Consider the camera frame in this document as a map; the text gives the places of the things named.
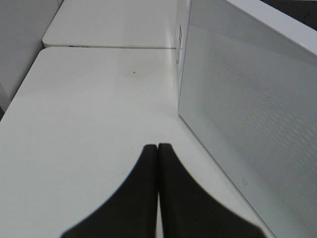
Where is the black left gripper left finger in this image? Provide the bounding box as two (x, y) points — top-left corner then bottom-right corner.
(62, 144), (158, 238)

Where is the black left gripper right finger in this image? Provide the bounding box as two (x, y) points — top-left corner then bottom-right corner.
(158, 143), (265, 238)

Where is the white microwave door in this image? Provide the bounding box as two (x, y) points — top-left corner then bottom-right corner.
(178, 0), (317, 238)

